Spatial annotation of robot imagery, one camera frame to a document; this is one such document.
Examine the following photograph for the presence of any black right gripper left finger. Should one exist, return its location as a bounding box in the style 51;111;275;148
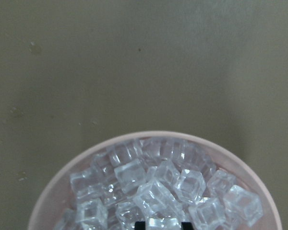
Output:
134;221;146;230

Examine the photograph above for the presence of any pink plastic bowl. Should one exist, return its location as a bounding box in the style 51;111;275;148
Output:
27;131;283;230

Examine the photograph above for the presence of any clear ice cubes pile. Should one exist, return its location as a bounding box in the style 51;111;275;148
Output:
54;137;263;230

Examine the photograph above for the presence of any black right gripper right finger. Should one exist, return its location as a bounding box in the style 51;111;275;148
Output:
181;222;193;230

